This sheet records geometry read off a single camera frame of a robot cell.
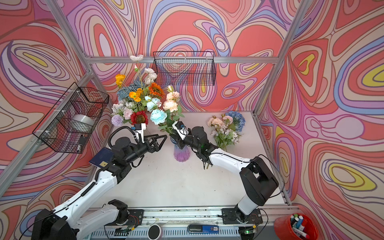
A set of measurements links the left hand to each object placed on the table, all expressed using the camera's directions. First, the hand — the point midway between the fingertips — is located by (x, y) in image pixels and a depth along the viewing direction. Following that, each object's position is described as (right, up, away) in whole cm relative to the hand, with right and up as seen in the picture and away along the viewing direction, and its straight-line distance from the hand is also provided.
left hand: (163, 136), depth 72 cm
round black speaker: (-3, -42, -7) cm, 43 cm away
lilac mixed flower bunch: (+35, -2, +25) cm, 43 cm away
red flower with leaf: (-15, +10, +8) cm, 19 cm away
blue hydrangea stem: (+48, +9, +34) cm, 59 cm away
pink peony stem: (+34, +8, +31) cm, 47 cm away
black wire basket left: (-49, +5, +2) cm, 49 cm away
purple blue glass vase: (+6, -15, +27) cm, 32 cm away
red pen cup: (+60, -39, -8) cm, 72 cm away
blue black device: (+19, -42, -5) cm, 46 cm away
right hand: (+4, 0, +8) cm, 9 cm away
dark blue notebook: (-43, -15, +21) cm, 50 cm away
